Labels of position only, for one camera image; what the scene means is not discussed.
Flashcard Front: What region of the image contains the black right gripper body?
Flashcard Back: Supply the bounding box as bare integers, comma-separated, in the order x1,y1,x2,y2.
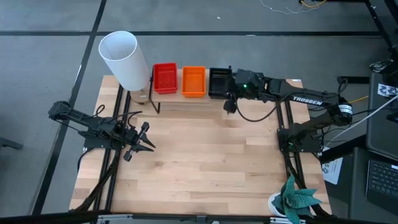
223,68,265,114

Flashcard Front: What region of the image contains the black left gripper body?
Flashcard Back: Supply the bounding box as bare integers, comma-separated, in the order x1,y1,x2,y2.
123,122,150,162

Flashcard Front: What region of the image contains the wooden shelf with black legs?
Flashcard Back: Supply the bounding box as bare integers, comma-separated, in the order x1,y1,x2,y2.
148,64,234,114

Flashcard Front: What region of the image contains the white cylindrical table lamp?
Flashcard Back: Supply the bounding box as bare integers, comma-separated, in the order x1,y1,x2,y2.
98,30,152,106

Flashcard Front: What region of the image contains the black floor bar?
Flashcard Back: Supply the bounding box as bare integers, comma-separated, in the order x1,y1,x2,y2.
337,75,371,85

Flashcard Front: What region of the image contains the white paper sheet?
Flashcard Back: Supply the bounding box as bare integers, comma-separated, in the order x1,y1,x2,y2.
322,148,344,185

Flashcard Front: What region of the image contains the teal artificial succulent plant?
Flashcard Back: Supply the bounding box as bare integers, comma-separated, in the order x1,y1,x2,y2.
272,174,323,224

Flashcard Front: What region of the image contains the white plant pot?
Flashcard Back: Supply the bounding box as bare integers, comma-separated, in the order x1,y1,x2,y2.
267,192,289,218

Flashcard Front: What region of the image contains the black floor foot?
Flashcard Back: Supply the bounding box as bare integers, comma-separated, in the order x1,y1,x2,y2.
0,136,24,151

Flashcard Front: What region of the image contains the dark grey cabinet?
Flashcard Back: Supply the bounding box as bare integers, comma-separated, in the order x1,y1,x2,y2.
366,72,398,161

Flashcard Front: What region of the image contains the white printed tag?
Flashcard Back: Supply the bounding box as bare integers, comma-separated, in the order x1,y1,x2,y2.
377,83,398,98

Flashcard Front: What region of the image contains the black metal stand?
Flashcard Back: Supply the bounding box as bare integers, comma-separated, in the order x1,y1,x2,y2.
298,0,398,57

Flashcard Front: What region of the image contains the black side desk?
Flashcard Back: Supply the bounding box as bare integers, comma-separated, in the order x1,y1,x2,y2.
348,146,398,224

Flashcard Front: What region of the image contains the black laptop keyboard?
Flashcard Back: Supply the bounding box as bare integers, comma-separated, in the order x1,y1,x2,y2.
365,159,398,216

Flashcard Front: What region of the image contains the thin white wire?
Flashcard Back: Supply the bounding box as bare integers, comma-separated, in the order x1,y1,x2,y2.
259,0,312,16

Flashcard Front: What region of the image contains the black metal rail frame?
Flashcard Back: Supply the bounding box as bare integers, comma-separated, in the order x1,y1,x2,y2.
70,72,333,224

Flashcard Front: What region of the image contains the thin yellow wire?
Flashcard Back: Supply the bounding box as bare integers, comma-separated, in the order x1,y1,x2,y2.
300,0,328,9

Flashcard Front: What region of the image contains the yellow power plug cord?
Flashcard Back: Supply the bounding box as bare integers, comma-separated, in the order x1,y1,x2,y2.
348,95,369,105

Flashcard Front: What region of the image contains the white cable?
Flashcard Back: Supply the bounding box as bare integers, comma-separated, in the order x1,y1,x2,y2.
323,94,398,147

